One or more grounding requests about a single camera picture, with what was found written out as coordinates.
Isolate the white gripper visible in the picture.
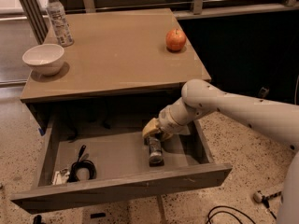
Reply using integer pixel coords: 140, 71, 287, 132
142, 105, 186, 142

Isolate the silver blue redbull can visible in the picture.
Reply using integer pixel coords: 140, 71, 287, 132
147, 136, 164, 165

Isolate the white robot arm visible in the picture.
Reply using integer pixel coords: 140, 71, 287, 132
142, 79, 299, 224

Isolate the open grey top drawer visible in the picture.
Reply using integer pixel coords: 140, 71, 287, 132
9, 105, 233, 216

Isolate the grey cabinet with tan top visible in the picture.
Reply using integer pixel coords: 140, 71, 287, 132
21, 8, 210, 129

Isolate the red apple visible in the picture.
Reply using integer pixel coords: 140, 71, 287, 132
165, 28, 187, 51

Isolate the small white packet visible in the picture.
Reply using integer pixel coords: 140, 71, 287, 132
52, 169, 70, 185

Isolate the small dark floor device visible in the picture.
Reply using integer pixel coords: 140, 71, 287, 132
258, 87, 269, 99

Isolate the white power strip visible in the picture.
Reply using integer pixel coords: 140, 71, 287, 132
253, 188, 282, 203

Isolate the white ceramic bowl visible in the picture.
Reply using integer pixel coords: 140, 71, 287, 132
22, 44, 64, 76

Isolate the clear plastic water bottle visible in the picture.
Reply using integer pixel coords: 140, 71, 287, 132
46, 0, 74, 47

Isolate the coiled black cable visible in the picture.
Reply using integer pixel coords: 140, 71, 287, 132
66, 145, 97, 183

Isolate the black floor cable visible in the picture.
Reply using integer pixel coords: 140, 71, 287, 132
205, 199, 278, 224

